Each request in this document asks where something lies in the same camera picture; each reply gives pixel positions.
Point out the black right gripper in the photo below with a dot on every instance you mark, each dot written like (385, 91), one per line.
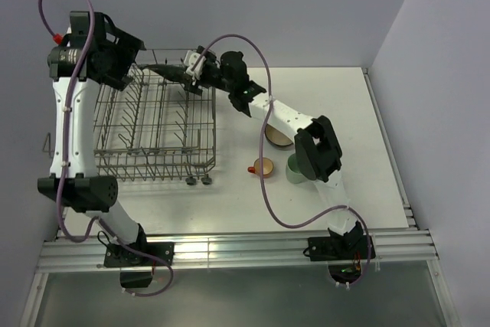
(193, 86)

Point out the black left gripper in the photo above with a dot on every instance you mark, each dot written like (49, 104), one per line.
(128, 47)

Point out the black floral square plate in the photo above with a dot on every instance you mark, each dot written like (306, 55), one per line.
(174, 73)

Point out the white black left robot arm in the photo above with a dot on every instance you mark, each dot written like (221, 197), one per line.
(73, 181)

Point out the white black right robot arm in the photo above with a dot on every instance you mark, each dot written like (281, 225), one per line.
(317, 149)

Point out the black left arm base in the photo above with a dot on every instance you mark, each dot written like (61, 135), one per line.
(153, 255)

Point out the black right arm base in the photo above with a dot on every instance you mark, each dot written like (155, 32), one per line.
(325, 246)

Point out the dark bowl tan inside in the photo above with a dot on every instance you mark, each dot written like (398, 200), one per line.
(277, 139)

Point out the small red orange cup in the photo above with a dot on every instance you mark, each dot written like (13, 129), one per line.
(263, 167)

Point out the pale green cup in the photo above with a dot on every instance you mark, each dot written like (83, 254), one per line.
(293, 173)

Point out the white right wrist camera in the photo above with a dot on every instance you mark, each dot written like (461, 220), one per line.
(194, 64)

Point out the grey wire dish rack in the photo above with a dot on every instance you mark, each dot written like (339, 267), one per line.
(153, 130)

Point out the aluminium mounting rail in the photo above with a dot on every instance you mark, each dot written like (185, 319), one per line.
(215, 251)

